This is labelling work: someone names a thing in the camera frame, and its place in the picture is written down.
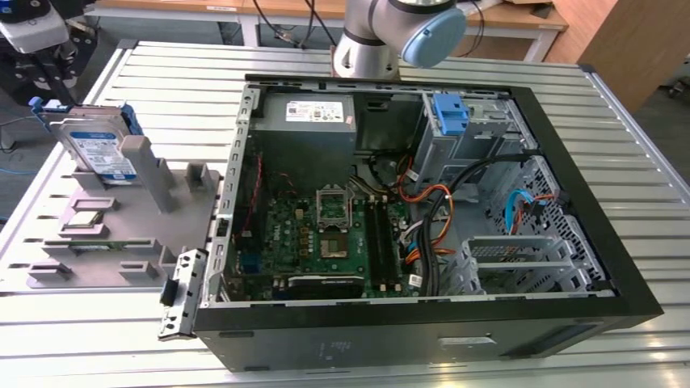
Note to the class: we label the silver disk bay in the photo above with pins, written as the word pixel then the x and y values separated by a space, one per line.
pixel 517 264

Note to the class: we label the hard disk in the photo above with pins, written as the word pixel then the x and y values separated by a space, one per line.
pixel 97 149

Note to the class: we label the grey parts rack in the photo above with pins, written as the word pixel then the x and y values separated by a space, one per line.
pixel 141 226

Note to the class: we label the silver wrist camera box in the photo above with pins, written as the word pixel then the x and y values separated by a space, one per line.
pixel 32 34

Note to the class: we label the wooden cabinet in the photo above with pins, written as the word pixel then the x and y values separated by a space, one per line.
pixel 636 48

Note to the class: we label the wooden desk white frame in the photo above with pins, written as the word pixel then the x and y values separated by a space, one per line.
pixel 189 10
pixel 529 24

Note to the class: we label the green motherboard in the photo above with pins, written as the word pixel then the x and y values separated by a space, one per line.
pixel 291 242

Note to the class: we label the black RAM slot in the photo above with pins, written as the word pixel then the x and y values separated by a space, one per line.
pixel 375 242

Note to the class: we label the silver card retention bracket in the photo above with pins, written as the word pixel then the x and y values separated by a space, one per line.
pixel 186 295

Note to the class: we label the black open PC case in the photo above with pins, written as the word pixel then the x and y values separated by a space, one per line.
pixel 377 343

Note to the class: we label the black plastic air shroud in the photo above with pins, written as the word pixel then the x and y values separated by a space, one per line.
pixel 385 133

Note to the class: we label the green RAM stick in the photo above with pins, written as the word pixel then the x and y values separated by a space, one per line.
pixel 99 245

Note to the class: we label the silver optical drive cage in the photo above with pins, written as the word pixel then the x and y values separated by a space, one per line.
pixel 437 161

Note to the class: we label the blue plastic drive latch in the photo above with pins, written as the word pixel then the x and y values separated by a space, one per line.
pixel 450 117

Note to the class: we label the CPU socket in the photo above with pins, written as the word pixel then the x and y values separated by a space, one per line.
pixel 334 246

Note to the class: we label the black graphics card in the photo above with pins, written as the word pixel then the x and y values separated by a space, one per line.
pixel 323 285

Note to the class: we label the silver CPU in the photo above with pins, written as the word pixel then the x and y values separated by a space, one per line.
pixel 86 218

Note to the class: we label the grey power supply unit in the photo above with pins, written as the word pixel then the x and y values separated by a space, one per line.
pixel 302 153

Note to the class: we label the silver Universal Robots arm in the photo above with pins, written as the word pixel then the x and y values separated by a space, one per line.
pixel 366 56

